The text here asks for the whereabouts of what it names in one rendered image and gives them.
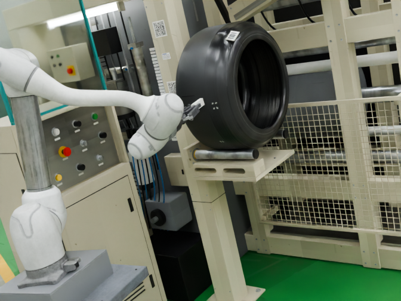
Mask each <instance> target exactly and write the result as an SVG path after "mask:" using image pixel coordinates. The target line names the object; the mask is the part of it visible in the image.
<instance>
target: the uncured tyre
mask: <svg viewBox="0 0 401 301"><path fill-rule="evenodd" d="M231 30H232V31H237V32H239V34H238V36H237V37H236V39H235V41H230V40H226V38H227V36H228V34H229V33H230V31H231ZM175 89H176V95H177V96H179V98H180V99H181V100H182V101H183V104H184V107H185V106H186V107H188V104H190V105H192V104H193V103H194V102H195V101H197V100H199V99H200V98H203V101H204V105H203V106H202V107H201V108H199V110H200V112H199V113H198V114H197V115H196V116H195V117H194V118H193V120H192V121H191V120H189V119H188V120H187V121H186V122H185V123H186V125H187V127H188V128H189V130H190V132H191V133H192V134H193V135H194V137H195V138H196V139H197V140H198V141H200V142H201V143H202V144H203V145H205V146H207V147H210V148H213V149H256V148H260V147H262V146H264V145H266V144H268V142H270V141H271V140H272V138H274V136H275V135H276V133H277V132H278V131H279V129H280V128H281V126H282V124H283V122H284V119H285V117H286V112H287V109H288V102H289V79H288V71H287V68H286V63H285V59H284V57H283V54H282V52H281V50H280V48H279V46H278V44H277V42H276V41H275V40H274V38H273V37H272V36H271V35H270V34H269V33H268V32H267V31H266V30H265V29H264V28H262V27H261V26H260V25H258V24H256V23H253V22H250V21H236V22H232V23H226V24H221V25H217V26H211V27H207V28H204V29H202V30H201V31H199V32H198V33H196V34H195V35H193V36H192V37H191V38H190V39H189V41H188V42H187V44H186V46H185V47H184V49H183V52H182V53H181V57H180V60H179V62H178V67H177V73H176V79H175ZM182 96H191V97H182ZM213 101H218V106H219V108H220V110H213V109H212V104H211V102H213ZM218 140H224V141H225V143H220V142H219V141H218Z"/></svg>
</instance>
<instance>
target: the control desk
mask: <svg viewBox="0 0 401 301"><path fill-rule="evenodd" d="M41 120H42V127H43V131H44V137H45V144H46V149H47V155H48V162H49V166H50V173H51V180H52V184H53V185H54V186H56V187H57V188H58V189H59V190H60V192H61V196H62V199H63V202H64V206H65V208H66V211H67V220H66V224H65V227H64V229H63V232H62V233H61V236H62V243H63V247H64V251H78V250H102V249H106V250H107V253H108V256H109V259H110V263H111V264H116V265H135V266H147V269H148V272H149V275H148V276H147V277H146V278H145V279H144V280H143V281H142V282H141V283H140V284H139V285H138V286H137V287H136V288H135V289H134V290H133V291H132V292H131V293H130V294H129V295H127V297H126V298H124V300H123V301H167V299H166V295H165V290H164V287H163V283H162V280H161V276H160V273H159V269H158V265H157V262H156V258H155V254H154V251H153V247H152V243H151V240H150V236H149V232H148V229H147V225H146V221H145V218H144V214H143V210H142V207H141V203H140V199H139V196H138V192H137V188H136V185H135V181H134V177H133V175H132V170H131V166H130V163H129V159H128V155H127V150H126V148H125V143H124V140H123V137H122V133H121V129H120V126H119V122H118V117H117V115H116V111H115V107H114V106H82V107H81V106H66V107H63V108H61V109H58V110H55V111H53V112H50V113H46V114H45V115H41ZM25 190H27V189H26V182H25V179H24V172H23V166H22V162H21V155H20V149H19V145H18V138H17V132H16V126H15V125H11V123H10V120H9V117H8V116H5V117H3V118H0V218H1V221H2V224H3V226H4V229H5V233H6V235H7V238H8V241H9V243H10V247H11V249H12V252H13V255H14V258H15V260H16V264H17V267H18V269H19V272H20V273H21V272H23V271H24V270H25V268H24V266H23V264H22V262H21V260H20V258H19V256H18V254H17V251H16V248H15V246H14V243H13V240H12V237H11V234H10V218H11V215H12V214H13V212H14V210H15V209H16V208H18V207H20V206H22V201H21V198H22V196H23V194H24V192H25Z"/></svg>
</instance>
